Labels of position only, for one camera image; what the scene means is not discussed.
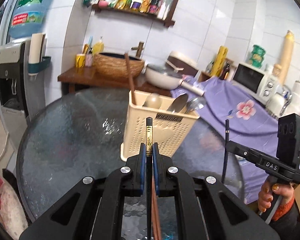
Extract black gold chopstick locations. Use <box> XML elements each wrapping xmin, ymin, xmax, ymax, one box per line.
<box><xmin>146</xmin><ymin>117</ymin><xmax>153</xmax><ymax>239</ymax></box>

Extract wooden handle metal spoon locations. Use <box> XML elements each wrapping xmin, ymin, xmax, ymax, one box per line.
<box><xmin>167</xmin><ymin>94</ymin><xmax>189</xmax><ymax>113</ymax></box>

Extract all metal spoon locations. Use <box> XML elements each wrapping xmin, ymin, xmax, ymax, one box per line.
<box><xmin>184</xmin><ymin>97</ymin><xmax>206</xmax><ymax>114</ymax></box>

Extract brown wooden chopstick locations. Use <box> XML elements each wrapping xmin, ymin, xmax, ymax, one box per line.
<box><xmin>125</xmin><ymin>53</ymin><xmax>136</xmax><ymax>105</ymax></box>
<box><xmin>152</xmin><ymin>178</ymin><xmax>162</xmax><ymax>240</ymax></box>

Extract lone thin brown chopstick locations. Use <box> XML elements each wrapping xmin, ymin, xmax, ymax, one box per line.
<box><xmin>221</xmin><ymin>119</ymin><xmax>230</xmax><ymax>184</ymax></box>

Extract right hand gold nails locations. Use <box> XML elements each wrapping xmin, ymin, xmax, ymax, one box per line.
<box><xmin>257</xmin><ymin>177</ymin><xmax>295</xmax><ymax>213</ymax></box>

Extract cream plastic utensil holder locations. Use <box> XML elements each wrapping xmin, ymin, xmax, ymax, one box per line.
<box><xmin>120</xmin><ymin>90</ymin><xmax>200</xmax><ymax>161</ymax></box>

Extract purple floral cloth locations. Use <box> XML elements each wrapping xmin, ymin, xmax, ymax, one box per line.
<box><xmin>172</xmin><ymin>76</ymin><xmax>278</xmax><ymax>204</ymax></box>

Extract round glass table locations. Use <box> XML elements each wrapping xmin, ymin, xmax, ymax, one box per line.
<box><xmin>15</xmin><ymin>87</ymin><xmax>246</xmax><ymax>222</ymax></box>

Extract cream pot with lid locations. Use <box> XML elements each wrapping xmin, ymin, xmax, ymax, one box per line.
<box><xmin>145</xmin><ymin>64</ymin><xmax>205</xmax><ymax>96</ymax></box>

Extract white microwave oven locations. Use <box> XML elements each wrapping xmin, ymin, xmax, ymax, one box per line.
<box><xmin>231</xmin><ymin>62</ymin><xmax>283</xmax><ymax>105</ymax></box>

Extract brown white rice cooker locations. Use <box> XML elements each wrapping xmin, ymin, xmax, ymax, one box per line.
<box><xmin>166</xmin><ymin>51</ymin><xmax>199</xmax><ymax>77</ymax></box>

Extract wooden counter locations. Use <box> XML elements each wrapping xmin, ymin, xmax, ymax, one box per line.
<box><xmin>57</xmin><ymin>68</ymin><xmax>171</xmax><ymax>96</ymax></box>

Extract bronze faucet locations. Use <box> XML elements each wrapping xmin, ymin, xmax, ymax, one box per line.
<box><xmin>131</xmin><ymin>41</ymin><xmax>145</xmax><ymax>58</ymax></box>

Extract yellow tall package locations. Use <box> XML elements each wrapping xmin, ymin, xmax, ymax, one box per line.
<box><xmin>211</xmin><ymin>46</ymin><xmax>228</xmax><ymax>76</ymax></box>

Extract yellow soap bottle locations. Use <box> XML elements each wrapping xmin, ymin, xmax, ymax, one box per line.
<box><xmin>92</xmin><ymin>36</ymin><xmax>104</xmax><ymax>55</ymax></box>

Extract yellow mug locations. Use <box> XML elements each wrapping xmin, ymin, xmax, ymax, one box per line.
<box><xmin>75</xmin><ymin>54</ymin><xmax>85</xmax><ymax>68</ymax></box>

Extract green stacked bowls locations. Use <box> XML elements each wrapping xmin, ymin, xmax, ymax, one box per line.
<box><xmin>248</xmin><ymin>44</ymin><xmax>266</xmax><ymax>68</ymax></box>

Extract water dispenser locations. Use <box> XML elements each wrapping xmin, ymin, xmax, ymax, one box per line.
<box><xmin>0</xmin><ymin>37</ymin><xmax>45</xmax><ymax>150</ymax></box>

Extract dark soy sauce bottle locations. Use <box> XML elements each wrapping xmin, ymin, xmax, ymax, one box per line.
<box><xmin>148</xmin><ymin>0</ymin><xmax>161</xmax><ymax>15</ymax></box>

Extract paper cup holder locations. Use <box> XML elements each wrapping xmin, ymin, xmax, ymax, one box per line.
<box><xmin>27</xmin><ymin>33</ymin><xmax>51</xmax><ymax>80</ymax></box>

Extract blue water jug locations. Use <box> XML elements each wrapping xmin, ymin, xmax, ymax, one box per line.
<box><xmin>8</xmin><ymin>0</ymin><xmax>52</xmax><ymax>39</ymax></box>

